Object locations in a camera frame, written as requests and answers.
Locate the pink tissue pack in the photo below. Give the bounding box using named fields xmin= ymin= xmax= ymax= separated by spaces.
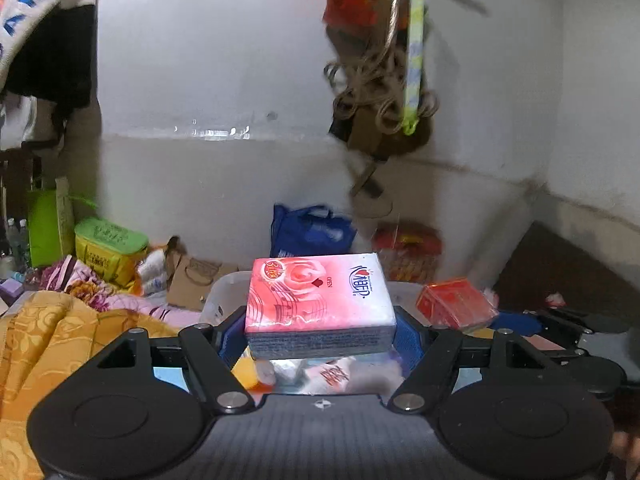
xmin=244 ymin=252 xmax=399 ymax=361

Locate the orange capped bottle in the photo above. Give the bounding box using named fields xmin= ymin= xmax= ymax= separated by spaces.
xmin=232 ymin=347 xmax=277 ymax=392

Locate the red printed package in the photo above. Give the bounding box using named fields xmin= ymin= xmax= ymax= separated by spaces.
xmin=372 ymin=222 xmax=444 ymax=284

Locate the white wrapped packet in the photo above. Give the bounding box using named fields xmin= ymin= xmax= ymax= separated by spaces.
xmin=137 ymin=249 xmax=169 ymax=295

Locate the black garment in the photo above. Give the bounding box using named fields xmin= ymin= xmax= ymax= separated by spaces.
xmin=0 ymin=4 xmax=99 ymax=112

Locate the blue fabric bag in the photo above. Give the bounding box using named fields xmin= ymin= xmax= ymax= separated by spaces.
xmin=270 ymin=203 xmax=358 ymax=259

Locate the green paper bag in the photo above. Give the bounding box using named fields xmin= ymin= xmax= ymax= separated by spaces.
xmin=27 ymin=177 xmax=77 ymax=269

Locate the red tissue pack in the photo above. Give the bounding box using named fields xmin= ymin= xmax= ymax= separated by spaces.
xmin=416 ymin=278 xmax=501 ymax=332

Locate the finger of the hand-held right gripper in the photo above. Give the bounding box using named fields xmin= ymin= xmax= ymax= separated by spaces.
xmin=540 ymin=334 xmax=591 ymax=364
xmin=492 ymin=307 xmax=632 ymax=336

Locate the yellow-green plastic box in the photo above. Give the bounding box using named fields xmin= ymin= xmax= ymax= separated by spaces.
xmin=74 ymin=217 xmax=150 ymax=289

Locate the hanging brown bag with rope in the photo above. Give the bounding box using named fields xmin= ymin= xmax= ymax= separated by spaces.
xmin=324 ymin=0 xmax=442 ymax=137

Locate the translucent white plastic basket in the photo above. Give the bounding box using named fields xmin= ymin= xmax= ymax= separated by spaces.
xmin=199 ymin=271 xmax=422 ymax=397

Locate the black power adapter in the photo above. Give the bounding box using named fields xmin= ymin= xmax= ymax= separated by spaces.
xmin=349 ymin=160 xmax=387 ymax=200

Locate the orange patterned blanket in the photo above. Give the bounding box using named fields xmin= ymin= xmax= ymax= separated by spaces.
xmin=0 ymin=290 xmax=182 ymax=480

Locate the brown paper bag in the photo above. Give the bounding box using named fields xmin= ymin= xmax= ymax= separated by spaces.
xmin=165 ymin=235 xmax=241 ymax=309

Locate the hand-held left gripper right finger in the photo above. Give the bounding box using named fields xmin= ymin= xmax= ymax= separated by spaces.
xmin=390 ymin=310 xmax=547 ymax=414

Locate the yellow-green strap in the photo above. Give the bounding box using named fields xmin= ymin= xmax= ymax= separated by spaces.
xmin=402 ymin=0 xmax=429 ymax=137

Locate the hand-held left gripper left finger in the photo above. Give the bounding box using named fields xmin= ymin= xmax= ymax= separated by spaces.
xmin=94 ymin=309 xmax=256 ymax=414

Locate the white carton with red print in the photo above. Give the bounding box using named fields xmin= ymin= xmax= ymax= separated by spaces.
xmin=302 ymin=360 xmax=352 ymax=394

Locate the dark wooden headboard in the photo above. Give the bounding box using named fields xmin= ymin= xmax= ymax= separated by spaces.
xmin=492 ymin=220 xmax=640 ymax=342

